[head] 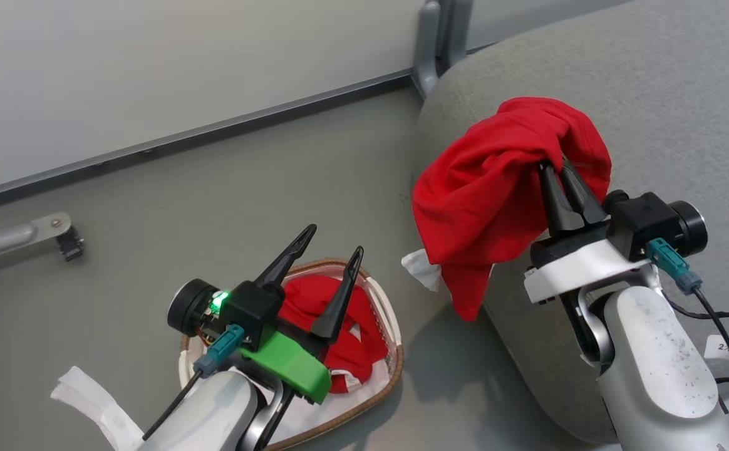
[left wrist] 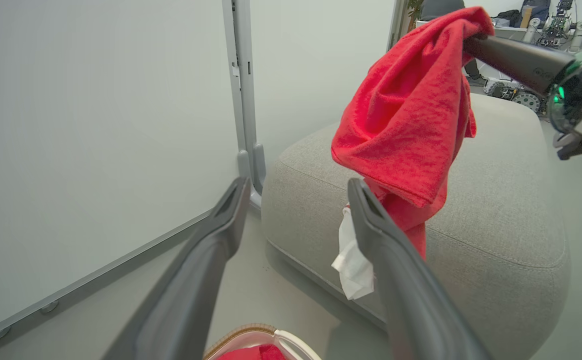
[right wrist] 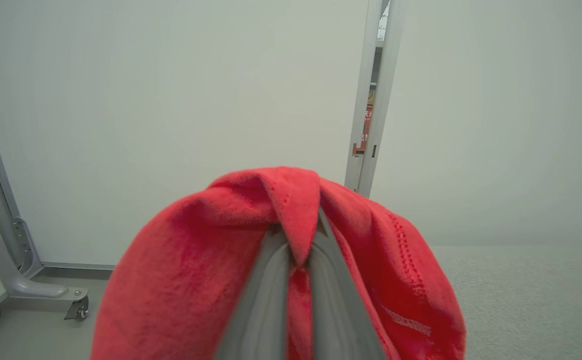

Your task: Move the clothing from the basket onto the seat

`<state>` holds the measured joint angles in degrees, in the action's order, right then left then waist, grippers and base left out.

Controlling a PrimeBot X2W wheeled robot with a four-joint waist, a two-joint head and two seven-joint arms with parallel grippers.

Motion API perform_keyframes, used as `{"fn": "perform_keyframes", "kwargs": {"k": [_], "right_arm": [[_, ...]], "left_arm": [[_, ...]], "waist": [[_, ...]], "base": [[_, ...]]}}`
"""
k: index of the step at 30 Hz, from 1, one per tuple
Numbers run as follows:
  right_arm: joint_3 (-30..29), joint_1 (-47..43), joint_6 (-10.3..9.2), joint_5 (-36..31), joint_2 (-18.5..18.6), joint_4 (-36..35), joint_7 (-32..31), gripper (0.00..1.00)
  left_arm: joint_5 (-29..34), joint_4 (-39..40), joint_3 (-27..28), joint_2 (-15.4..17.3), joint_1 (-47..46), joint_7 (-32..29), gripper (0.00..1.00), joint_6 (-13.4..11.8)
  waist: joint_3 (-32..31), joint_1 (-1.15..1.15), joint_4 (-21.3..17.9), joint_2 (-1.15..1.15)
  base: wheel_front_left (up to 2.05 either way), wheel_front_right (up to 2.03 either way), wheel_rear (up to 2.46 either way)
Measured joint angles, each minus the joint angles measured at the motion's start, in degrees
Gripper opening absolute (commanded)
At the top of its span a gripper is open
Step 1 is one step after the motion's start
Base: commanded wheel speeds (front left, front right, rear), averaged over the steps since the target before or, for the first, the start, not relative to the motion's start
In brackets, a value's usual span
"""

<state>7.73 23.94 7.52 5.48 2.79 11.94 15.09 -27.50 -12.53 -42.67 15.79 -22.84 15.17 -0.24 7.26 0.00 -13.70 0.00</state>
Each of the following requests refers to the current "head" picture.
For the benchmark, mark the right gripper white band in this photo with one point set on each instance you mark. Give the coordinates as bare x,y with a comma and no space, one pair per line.
580,266

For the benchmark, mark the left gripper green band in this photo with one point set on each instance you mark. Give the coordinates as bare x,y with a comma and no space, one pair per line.
289,366

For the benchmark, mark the red garment white trim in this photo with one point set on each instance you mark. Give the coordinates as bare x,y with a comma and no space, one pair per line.
314,304

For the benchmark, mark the red garment white cuff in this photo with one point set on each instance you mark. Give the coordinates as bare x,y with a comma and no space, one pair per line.
490,188

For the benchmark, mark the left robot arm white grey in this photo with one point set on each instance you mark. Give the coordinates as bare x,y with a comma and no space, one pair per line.
208,413

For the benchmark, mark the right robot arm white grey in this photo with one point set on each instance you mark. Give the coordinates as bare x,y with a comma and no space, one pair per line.
652,369

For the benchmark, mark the white laundry basket brown rim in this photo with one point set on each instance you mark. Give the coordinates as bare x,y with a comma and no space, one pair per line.
389,376

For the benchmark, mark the grey fabric sofa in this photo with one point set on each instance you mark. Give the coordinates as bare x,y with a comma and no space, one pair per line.
665,100

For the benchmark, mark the black caster wheel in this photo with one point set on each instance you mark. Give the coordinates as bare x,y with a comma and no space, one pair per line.
71,244

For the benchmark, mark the white fabric strip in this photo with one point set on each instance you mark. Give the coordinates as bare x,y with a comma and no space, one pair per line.
98,407

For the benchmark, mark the grey partition foot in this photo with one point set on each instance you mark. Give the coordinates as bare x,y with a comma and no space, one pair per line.
7,238

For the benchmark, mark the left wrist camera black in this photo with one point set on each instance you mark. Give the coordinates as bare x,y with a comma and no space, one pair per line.
245,310

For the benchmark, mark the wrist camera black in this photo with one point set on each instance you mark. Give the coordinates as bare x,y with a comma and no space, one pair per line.
245,310
649,219

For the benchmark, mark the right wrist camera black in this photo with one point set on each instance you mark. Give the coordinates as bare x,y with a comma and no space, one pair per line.
649,219

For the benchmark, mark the grey partition bottom rail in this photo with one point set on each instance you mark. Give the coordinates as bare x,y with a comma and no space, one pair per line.
189,134

